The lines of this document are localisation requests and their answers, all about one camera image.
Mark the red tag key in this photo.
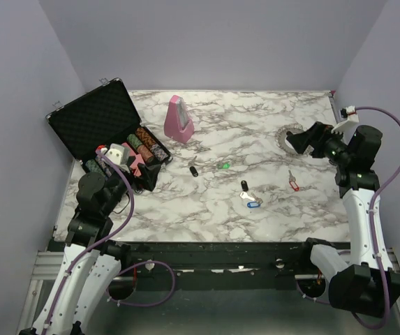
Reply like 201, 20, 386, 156
288, 170, 300, 192

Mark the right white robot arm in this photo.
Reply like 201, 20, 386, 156
286, 122, 400, 318

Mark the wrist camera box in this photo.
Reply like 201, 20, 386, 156
331, 105, 360, 135
98, 143, 130, 167

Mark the blue tag key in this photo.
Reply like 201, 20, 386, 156
239, 191, 262, 209

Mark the black tag key centre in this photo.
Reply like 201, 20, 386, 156
241, 180, 249, 192

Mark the black poker chip case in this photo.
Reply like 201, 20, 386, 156
45, 77, 174, 175

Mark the black tag key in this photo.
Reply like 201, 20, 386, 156
188, 156, 198, 177
241, 180, 249, 192

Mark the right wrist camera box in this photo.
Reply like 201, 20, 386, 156
331, 105, 360, 135

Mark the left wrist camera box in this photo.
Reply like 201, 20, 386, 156
98, 143, 130, 167

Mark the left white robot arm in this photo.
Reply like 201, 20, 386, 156
21, 164, 137, 334

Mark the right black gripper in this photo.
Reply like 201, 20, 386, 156
288, 121, 353, 166

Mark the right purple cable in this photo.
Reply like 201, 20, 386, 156
295, 106, 400, 329

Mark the pink metronome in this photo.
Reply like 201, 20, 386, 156
163, 95, 195, 144

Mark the black tag key left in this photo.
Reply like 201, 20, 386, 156
188, 156, 198, 177

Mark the black front mounting rail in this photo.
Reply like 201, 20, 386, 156
45, 239, 347, 291

